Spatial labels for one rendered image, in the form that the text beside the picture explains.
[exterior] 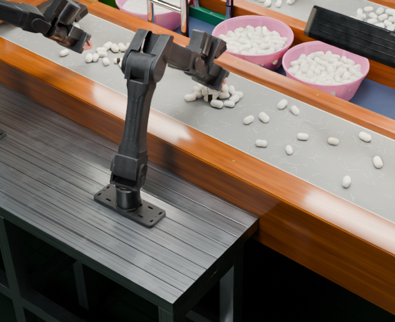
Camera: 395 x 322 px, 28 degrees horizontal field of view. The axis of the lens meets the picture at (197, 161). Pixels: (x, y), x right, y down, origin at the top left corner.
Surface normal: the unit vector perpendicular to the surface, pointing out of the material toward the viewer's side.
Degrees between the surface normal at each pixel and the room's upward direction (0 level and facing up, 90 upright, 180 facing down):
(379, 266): 90
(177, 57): 92
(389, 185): 0
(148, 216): 0
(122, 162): 68
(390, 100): 0
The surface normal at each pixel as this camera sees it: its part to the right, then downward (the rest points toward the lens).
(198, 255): -0.02, -0.79
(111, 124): -0.64, 0.48
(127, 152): -0.40, 0.22
